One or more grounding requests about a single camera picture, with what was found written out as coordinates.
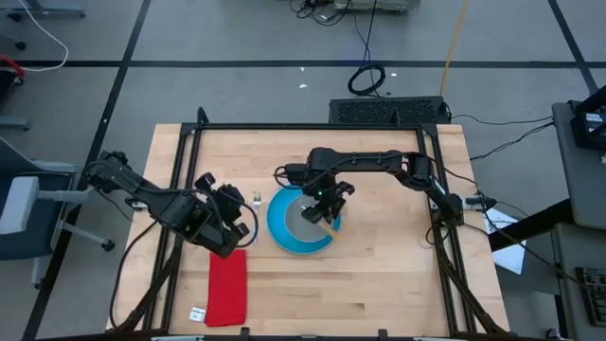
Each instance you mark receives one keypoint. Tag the red cloth napkin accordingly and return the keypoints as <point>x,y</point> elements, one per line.
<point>227,289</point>

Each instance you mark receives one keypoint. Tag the black floor beam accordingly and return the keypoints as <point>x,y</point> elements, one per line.
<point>530,225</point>

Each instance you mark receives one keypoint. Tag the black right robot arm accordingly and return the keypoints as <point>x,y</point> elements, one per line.
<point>369,161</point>

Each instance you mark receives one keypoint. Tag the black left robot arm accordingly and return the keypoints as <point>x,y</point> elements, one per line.
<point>156,201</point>

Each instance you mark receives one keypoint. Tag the blue grey office chair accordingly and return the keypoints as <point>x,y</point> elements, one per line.
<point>19,203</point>

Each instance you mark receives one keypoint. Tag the blue plate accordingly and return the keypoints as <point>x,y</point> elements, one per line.
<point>277,222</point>

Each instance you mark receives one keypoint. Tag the silver frame end piece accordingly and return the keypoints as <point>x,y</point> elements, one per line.
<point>431,338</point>

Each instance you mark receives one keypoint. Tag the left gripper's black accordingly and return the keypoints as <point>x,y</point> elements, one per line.
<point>229,203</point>

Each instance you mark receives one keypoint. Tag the red object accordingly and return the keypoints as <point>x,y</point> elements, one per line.
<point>14,65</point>

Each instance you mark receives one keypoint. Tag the grey bowl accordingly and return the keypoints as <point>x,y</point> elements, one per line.
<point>303,229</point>

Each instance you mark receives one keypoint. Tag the black computer tower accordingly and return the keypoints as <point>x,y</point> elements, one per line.
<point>388,111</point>

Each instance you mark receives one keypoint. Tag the grey equipment box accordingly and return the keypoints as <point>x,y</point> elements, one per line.
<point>374,5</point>

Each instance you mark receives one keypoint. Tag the small white tag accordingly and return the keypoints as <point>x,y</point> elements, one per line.
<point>197,314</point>

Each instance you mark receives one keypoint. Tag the dark keyboard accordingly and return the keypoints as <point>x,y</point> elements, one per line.
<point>594,293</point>

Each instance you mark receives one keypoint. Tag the silver fork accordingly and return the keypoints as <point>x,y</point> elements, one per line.
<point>256,201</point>

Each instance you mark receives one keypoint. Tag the black frame bracket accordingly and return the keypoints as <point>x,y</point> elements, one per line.
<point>383,333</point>
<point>244,332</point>

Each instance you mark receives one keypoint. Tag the black metal table frame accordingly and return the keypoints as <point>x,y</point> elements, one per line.
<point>308,126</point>

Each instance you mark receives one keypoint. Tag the grey cabinet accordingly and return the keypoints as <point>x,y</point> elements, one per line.
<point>582,180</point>

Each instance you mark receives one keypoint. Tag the black device box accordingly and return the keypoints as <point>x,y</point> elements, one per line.
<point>589,125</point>

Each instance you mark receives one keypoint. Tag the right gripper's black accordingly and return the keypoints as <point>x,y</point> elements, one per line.
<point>324,196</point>

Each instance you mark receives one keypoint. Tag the yellow plastic utensil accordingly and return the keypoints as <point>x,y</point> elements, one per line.
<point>331,229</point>

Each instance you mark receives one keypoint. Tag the white paper sheet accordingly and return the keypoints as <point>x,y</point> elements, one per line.
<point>511,256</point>

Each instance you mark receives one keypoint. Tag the grey chair base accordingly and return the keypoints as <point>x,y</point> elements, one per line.
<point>52,10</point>

